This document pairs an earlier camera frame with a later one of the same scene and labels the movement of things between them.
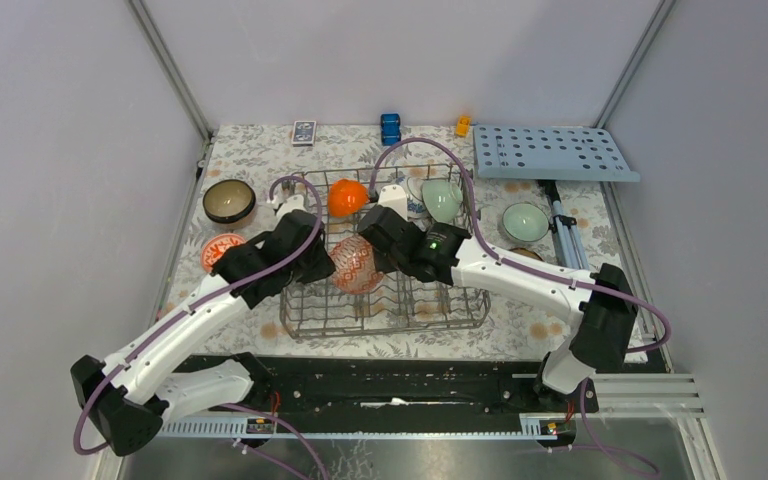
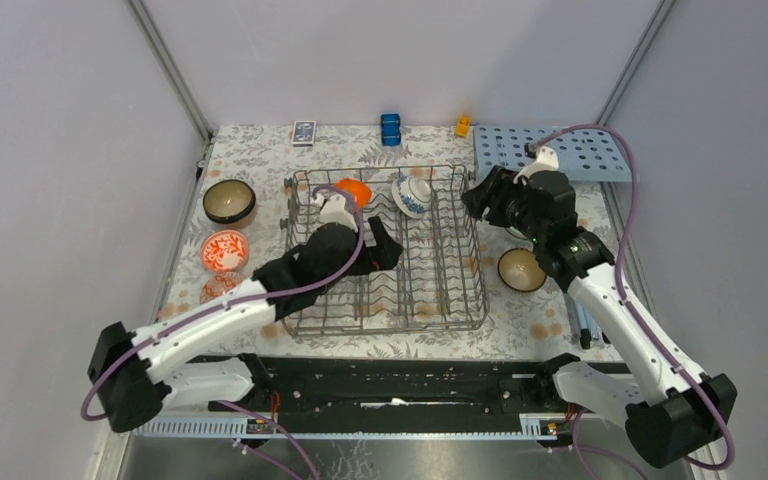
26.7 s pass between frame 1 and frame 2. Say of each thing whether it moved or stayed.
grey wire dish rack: stayed
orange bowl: stayed
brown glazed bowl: stayed
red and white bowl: stayed
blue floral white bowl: stayed
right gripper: moved
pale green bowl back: moved
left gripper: moved
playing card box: stayed
